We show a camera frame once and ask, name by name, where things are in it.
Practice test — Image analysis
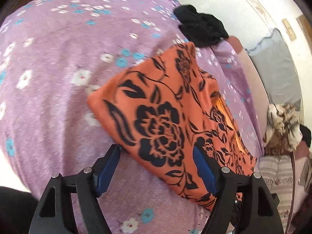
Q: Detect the orange black floral garment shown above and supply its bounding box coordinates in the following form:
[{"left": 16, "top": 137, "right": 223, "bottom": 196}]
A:
[{"left": 88, "top": 43, "right": 255, "bottom": 210}]

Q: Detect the black clothing pile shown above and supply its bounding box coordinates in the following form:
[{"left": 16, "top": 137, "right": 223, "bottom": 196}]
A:
[{"left": 174, "top": 5, "right": 229, "bottom": 48}]

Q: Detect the striped floral cushion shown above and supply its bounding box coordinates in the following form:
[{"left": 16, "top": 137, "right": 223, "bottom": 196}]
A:
[{"left": 258, "top": 155, "right": 308, "bottom": 233}]

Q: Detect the beige brown patterned cloth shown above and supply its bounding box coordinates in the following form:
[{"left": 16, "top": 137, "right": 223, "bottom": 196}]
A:
[{"left": 263, "top": 104, "right": 302, "bottom": 156}]

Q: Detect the dark cloth behind pile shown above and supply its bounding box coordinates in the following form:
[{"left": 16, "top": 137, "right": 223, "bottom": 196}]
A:
[{"left": 300, "top": 124, "right": 311, "bottom": 148}]

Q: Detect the pink mattress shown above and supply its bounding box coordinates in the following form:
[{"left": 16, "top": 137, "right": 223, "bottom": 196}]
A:
[{"left": 227, "top": 35, "right": 269, "bottom": 143}]

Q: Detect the grey pillow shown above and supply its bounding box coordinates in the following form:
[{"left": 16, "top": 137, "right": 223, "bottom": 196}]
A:
[{"left": 246, "top": 28, "right": 302, "bottom": 111}]

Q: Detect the purple floral bedsheet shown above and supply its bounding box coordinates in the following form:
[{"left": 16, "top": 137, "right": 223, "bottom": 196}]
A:
[{"left": 1, "top": 0, "right": 263, "bottom": 233}]

